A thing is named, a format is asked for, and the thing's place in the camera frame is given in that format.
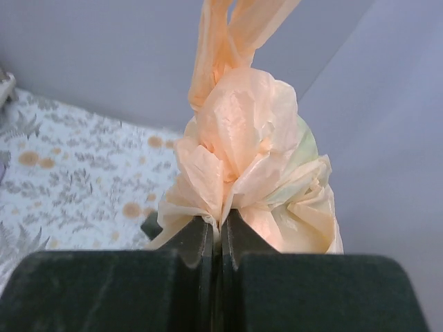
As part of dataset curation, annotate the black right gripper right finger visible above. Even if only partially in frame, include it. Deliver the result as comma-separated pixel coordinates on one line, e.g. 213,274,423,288
221,210,428,332

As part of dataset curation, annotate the floral patterned table mat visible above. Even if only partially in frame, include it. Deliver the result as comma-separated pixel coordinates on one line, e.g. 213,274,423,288
1,90,178,283

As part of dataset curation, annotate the orange plastic grocery bag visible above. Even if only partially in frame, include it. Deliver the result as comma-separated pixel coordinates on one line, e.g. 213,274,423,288
149,1,343,254

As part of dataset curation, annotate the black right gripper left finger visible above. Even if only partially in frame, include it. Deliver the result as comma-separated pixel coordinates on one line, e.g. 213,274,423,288
1,217,212,331

